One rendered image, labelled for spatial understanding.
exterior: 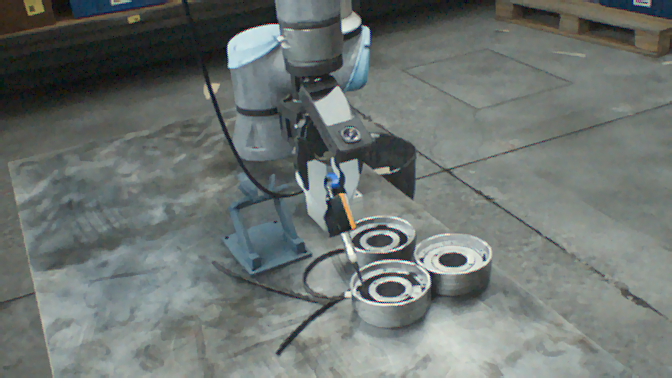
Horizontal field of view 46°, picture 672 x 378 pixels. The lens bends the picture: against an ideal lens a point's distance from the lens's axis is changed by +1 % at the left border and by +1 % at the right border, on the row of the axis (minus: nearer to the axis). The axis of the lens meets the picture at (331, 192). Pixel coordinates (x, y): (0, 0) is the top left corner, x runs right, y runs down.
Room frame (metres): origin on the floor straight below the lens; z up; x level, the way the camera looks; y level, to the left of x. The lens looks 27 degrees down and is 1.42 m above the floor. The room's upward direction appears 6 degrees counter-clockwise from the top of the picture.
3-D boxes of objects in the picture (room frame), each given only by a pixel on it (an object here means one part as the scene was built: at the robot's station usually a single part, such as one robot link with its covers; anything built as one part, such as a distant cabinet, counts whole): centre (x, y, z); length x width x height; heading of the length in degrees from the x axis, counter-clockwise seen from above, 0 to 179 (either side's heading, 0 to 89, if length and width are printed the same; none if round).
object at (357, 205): (1.12, 0.00, 0.82); 0.08 x 0.07 x 0.05; 22
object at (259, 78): (1.44, 0.10, 0.97); 0.13 x 0.12 x 0.14; 87
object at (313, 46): (0.92, 0.01, 1.15); 0.08 x 0.08 x 0.05
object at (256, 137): (1.44, 0.11, 0.85); 0.15 x 0.15 x 0.10
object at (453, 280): (0.91, -0.16, 0.82); 0.10 x 0.10 x 0.04
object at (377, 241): (0.98, -0.06, 0.82); 0.10 x 0.10 x 0.04
